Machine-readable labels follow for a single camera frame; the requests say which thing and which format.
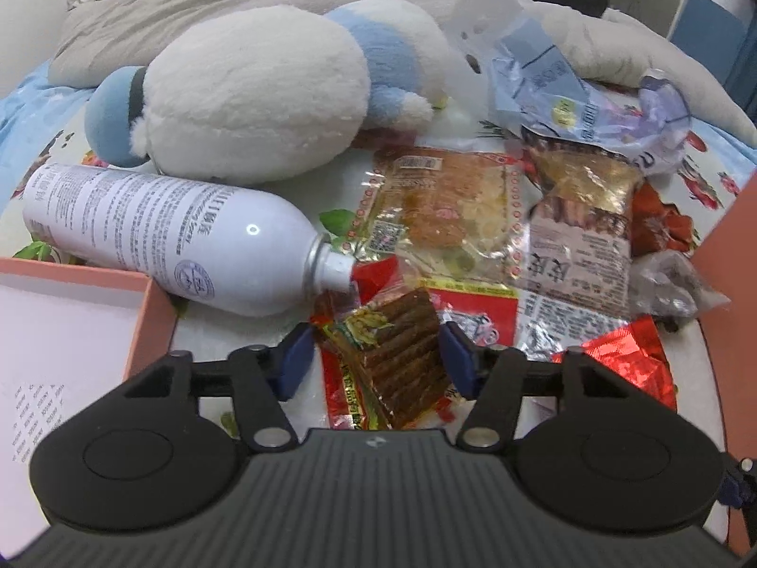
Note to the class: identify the red foil snack packet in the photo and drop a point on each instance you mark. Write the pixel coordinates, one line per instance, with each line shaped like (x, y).
(627, 355)

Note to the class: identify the pile of snack packets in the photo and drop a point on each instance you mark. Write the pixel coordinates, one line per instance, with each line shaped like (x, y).
(195, 319)

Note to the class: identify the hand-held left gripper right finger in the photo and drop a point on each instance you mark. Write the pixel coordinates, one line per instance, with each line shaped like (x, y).
(461, 361)

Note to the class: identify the white blue plush toy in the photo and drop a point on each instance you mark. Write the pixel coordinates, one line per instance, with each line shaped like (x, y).
(254, 89)

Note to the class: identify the dark red snack packet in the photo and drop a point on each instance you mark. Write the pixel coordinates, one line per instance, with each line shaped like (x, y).
(662, 219)

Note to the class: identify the clear yellow cake packet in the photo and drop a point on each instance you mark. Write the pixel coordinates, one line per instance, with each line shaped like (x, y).
(449, 213)

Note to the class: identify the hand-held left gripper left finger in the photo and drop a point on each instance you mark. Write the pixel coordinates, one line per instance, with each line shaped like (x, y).
(293, 361)

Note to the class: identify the blue curtain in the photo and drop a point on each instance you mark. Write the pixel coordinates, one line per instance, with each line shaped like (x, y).
(746, 71)

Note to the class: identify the red white snack packet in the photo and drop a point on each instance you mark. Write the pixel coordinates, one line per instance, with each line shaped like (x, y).
(473, 307)

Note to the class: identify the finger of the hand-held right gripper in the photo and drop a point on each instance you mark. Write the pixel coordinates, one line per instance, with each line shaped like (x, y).
(736, 482)

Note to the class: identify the white spray bottle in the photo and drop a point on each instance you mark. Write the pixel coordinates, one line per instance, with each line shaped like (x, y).
(148, 225)

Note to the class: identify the brown strip snack packet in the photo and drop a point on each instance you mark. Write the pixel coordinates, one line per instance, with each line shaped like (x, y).
(402, 361)

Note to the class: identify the pink cardboard box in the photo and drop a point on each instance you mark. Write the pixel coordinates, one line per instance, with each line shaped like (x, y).
(733, 307)

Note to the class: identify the pink box lid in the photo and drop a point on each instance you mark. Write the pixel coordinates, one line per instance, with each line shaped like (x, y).
(59, 337)

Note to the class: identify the blue chair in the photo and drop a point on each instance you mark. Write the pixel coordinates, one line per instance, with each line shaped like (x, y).
(709, 29)

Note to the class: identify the grey clear snack packet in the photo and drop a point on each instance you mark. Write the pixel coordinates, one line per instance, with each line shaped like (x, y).
(674, 290)

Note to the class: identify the light blue bed sheet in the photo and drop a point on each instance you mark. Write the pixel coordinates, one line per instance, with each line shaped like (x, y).
(23, 106)

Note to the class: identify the brown gold snack packet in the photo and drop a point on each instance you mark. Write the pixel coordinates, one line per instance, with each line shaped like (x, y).
(591, 189)

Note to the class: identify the crumpled plastic bag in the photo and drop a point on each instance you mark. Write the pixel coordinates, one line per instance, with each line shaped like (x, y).
(532, 71)

